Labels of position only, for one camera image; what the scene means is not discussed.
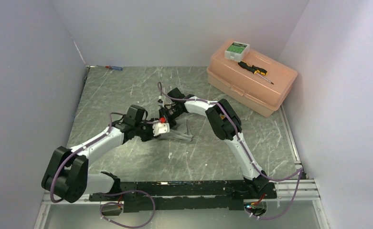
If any grey cloth napkin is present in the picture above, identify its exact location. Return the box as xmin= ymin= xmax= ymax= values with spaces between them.
xmin=158 ymin=119 xmax=193 ymax=142

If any black yellow screwdriver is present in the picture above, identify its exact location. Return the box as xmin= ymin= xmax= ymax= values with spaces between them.
xmin=238 ymin=61 xmax=274 ymax=85

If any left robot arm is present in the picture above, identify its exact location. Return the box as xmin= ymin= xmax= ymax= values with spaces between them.
xmin=41 ymin=105 xmax=170 ymax=203

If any pink plastic toolbox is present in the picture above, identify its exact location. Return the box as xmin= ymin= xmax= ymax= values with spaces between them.
xmin=207 ymin=40 xmax=298 ymax=117

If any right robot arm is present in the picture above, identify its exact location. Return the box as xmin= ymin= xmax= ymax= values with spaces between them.
xmin=158 ymin=88 xmax=269 ymax=198

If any small green white box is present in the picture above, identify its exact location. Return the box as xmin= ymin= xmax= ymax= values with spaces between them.
xmin=224 ymin=42 xmax=250 ymax=62

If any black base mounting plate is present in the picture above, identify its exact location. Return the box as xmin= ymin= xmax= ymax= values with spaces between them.
xmin=89 ymin=180 xmax=277 ymax=213

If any aluminium rail frame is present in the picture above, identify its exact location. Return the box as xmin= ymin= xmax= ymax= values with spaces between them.
xmin=35 ymin=179 xmax=329 ymax=229

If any red blue screwdriver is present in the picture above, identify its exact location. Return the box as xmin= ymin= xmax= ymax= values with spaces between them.
xmin=96 ymin=65 xmax=123 ymax=71

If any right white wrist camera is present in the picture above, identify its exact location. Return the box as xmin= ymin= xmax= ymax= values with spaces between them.
xmin=157 ymin=98 xmax=165 ymax=108

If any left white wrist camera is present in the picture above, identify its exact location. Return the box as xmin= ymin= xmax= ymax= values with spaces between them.
xmin=152 ymin=117 xmax=170 ymax=136

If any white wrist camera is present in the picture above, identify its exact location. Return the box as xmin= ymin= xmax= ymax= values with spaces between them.
xmin=152 ymin=117 xmax=170 ymax=136
xmin=157 ymin=98 xmax=165 ymax=108

